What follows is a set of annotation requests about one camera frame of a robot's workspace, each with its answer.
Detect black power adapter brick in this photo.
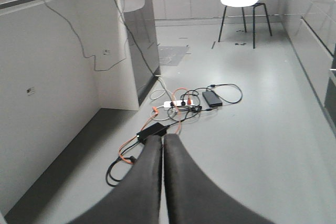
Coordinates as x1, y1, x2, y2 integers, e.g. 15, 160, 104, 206
136, 122, 169, 144

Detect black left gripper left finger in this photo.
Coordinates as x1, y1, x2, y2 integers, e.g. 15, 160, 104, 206
70, 135, 162, 223

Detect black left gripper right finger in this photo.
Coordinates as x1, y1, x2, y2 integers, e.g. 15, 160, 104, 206
164, 134, 271, 223

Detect white power strip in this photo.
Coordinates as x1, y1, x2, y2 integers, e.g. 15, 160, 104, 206
163, 99, 194, 110

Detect grey floor mat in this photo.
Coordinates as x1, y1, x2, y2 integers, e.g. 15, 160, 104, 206
158, 46, 190, 67

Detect black cable on island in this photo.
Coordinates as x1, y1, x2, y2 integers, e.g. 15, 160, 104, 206
43, 0, 174, 99

